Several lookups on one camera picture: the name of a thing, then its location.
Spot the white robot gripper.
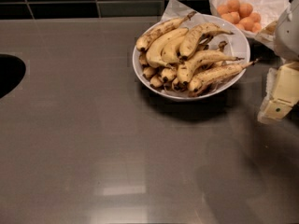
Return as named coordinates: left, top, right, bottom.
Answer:
left=257, top=0, right=299, bottom=124

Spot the white ceramic banana bowl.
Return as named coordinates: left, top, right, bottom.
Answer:
left=132, top=13, right=250, bottom=102

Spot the small banana bottom middle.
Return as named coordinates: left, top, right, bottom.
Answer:
left=160, top=68, right=177, bottom=82

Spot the small banana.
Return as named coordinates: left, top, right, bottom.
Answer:
left=160, top=68, right=177, bottom=82
left=143, top=66, right=157, bottom=80
left=149, top=75, right=164, bottom=89

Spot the short middle yellow banana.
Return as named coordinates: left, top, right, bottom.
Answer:
left=162, top=35, right=185, bottom=63

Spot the top long spotted banana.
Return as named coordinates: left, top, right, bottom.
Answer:
left=135, top=11, right=196, bottom=51

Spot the small banana bottom left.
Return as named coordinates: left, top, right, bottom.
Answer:
left=149, top=75, right=164, bottom=89

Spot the large curved yellow banana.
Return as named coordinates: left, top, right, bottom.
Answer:
left=146, top=27, right=189, bottom=68

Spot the small banana lower left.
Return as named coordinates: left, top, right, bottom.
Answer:
left=143, top=66, right=157, bottom=80

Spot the orange fruit lower right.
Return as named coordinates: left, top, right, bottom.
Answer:
left=251, top=22, right=262, bottom=33

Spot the orange fruit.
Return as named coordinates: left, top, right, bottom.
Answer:
left=239, top=17, right=254, bottom=31
left=251, top=22, right=262, bottom=33
left=217, top=5, right=229, bottom=15
left=238, top=3, right=253, bottom=18
left=227, top=0, right=240, bottom=12

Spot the orange fruit center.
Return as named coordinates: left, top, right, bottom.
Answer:
left=239, top=17, right=254, bottom=31

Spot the orange fruit top right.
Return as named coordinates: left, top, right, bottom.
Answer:
left=238, top=3, right=253, bottom=18

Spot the orange fruit top middle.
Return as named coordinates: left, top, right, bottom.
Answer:
left=227, top=0, right=240, bottom=12

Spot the orange fruit far left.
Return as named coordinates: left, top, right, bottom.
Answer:
left=217, top=5, right=229, bottom=15

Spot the white paper under bananas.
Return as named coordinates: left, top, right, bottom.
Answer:
left=161, top=0, right=205, bottom=24

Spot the dark sink opening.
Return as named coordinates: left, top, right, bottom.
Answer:
left=0, top=54, right=26, bottom=98

